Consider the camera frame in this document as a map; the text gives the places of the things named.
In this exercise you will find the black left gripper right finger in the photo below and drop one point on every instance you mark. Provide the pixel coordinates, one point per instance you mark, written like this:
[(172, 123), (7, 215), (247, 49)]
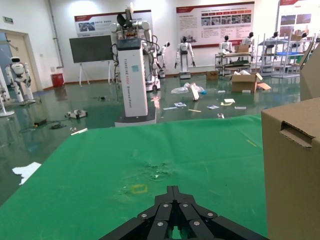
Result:
[(200, 222)]

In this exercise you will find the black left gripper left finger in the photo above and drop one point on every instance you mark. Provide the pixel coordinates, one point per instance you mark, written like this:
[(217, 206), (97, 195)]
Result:
[(150, 222)]

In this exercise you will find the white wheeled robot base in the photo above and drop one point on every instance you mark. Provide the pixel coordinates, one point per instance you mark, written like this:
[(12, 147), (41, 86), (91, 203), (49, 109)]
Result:
[(152, 83)]

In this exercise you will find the closed brown cardboard box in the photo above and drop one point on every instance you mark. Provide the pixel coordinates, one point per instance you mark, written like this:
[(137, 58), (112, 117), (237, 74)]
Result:
[(287, 180)]

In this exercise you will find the open cardboard box with foam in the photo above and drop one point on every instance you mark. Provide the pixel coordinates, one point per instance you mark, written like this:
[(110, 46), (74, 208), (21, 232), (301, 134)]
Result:
[(243, 85)]

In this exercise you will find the small printed cardboard box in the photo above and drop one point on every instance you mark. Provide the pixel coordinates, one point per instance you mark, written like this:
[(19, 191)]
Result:
[(212, 75)]

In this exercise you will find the cardboard box on workbench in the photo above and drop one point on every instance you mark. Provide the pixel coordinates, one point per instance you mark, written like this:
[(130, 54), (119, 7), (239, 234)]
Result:
[(241, 48)]

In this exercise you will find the green table cloth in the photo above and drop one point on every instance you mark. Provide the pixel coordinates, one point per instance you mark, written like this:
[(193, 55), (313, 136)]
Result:
[(100, 155)]

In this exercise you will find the thin yellow stick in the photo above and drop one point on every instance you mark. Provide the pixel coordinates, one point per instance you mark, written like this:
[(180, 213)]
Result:
[(194, 110)]

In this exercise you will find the white stick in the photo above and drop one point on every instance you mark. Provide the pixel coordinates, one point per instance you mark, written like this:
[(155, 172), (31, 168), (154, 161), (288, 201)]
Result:
[(79, 131)]

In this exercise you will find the white flat packet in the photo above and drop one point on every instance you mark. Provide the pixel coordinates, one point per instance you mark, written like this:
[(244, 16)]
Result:
[(170, 108), (240, 107)]

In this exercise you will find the blue white booklet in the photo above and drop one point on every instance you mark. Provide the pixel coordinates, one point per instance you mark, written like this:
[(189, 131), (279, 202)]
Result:
[(213, 107), (180, 104)]

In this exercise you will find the upright cardboard piece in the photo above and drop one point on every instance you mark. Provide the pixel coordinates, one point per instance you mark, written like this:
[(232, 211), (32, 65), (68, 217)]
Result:
[(194, 92)]

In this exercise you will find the white device on floor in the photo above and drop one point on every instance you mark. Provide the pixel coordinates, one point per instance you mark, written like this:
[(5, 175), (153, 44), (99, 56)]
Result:
[(75, 114)]

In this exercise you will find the clear plastic bag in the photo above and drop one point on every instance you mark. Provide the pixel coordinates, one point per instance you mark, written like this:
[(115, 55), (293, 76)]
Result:
[(180, 90)]

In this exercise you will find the white paper scrap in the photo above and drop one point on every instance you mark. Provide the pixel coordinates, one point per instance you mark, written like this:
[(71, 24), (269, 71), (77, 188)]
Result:
[(25, 170)]

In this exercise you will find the black power adapter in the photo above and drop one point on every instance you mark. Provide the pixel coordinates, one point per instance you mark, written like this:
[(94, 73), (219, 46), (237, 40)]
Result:
[(40, 122)]

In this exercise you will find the tall white wheeled robot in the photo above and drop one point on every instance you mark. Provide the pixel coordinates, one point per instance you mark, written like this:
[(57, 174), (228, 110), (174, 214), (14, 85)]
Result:
[(132, 75)]

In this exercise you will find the flat orange cardboard sheet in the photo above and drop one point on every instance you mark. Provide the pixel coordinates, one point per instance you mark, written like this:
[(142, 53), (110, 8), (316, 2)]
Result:
[(264, 86)]

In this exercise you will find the metal workbench rack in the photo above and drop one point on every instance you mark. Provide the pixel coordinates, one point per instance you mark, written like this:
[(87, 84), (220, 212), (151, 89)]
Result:
[(237, 65)]

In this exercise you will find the red bin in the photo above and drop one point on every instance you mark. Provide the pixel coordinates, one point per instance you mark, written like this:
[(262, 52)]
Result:
[(58, 80)]

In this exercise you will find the white humanoid robot black head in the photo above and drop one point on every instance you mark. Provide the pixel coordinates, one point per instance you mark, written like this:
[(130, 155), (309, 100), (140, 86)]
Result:
[(247, 40), (303, 40), (273, 38), (184, 50), (163, 50), (226, 45)]

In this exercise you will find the black display on stand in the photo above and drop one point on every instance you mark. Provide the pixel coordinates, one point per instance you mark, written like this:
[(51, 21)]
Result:
[(90, 48)]

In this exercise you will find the metal shelving rack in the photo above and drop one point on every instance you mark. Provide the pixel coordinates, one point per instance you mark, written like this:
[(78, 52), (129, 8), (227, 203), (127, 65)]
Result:
[(291, 56)]

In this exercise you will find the beige door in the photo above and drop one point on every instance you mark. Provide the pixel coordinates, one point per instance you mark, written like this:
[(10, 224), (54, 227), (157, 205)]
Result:
[(27, 55)]

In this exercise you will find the green exit sign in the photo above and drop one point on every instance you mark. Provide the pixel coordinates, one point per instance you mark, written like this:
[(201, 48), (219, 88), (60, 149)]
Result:
[(8, 20)]

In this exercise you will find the large red-header wall poster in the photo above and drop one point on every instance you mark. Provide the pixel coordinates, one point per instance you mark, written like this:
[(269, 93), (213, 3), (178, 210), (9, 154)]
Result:
[(212, 27)]

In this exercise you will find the grey wall pipe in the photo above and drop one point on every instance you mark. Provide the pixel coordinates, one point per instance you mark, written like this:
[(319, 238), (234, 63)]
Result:
[(57, 40)]

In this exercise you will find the small wall poster board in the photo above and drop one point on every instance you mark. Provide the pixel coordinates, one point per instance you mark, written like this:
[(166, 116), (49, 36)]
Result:
[(100, 23)]

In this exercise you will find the wall poster with photos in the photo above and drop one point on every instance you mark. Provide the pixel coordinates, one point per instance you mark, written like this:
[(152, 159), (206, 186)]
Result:
[(287, 20)]

